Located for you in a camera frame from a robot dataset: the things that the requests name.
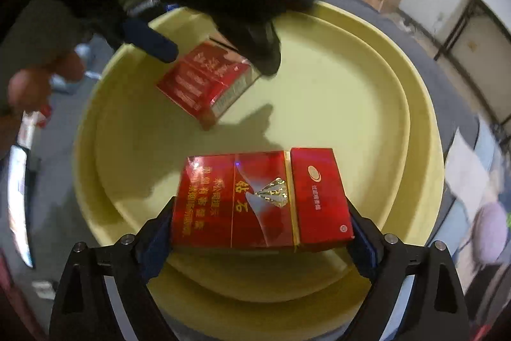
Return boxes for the large red cigarette pack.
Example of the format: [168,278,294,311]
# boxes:
[171,148,354,252]

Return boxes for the black folding table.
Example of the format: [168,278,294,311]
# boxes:
[434,0,510,134]

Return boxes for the small red cigarette pack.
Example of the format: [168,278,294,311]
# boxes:
[157,37,260,130]

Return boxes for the blue checkered rug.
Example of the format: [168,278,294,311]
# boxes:
[432,119,510,340]

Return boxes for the person's left hand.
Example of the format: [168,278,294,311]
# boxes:
[1,51,85,159]

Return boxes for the yellow plastic tray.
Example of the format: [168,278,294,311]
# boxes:
[74,3,443,340]

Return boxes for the purple plush ball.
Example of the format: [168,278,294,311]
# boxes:
[472,202,508,264]

